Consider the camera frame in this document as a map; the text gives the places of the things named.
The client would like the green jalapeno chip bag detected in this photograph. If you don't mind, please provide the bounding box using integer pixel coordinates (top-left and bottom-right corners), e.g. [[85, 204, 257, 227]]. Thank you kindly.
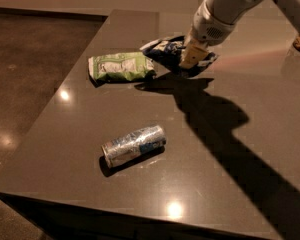
[[88, 52, 156, 82]]

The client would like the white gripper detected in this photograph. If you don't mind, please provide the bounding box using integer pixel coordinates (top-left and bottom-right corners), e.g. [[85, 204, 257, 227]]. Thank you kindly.
[[179, 0, 235, 69]]

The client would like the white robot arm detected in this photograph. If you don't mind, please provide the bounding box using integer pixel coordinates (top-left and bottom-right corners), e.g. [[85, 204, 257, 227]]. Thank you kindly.
[[180, 0, 300, 69]]

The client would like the silver blue drink can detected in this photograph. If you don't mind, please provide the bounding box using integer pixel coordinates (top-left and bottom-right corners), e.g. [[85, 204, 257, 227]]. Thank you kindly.
[[101, 125, 166, 168]]

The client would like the blue chip bag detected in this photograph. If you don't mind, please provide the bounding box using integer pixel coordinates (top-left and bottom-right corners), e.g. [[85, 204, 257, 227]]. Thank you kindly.
[[140, 36, 218, 78]]

